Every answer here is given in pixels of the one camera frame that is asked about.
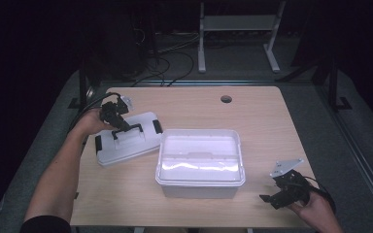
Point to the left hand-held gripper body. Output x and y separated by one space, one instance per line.
111 111

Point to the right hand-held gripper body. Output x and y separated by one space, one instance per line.
291 191

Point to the white plastic storage box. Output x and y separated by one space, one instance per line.
200 161

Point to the person's left hand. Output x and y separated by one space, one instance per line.
90 124

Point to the person's right hand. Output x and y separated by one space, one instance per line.
317 210

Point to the black metal stand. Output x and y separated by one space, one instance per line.
334 87
82 87

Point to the black sleeve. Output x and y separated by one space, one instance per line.
45 225

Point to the white metal stand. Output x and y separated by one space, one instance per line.
239 23

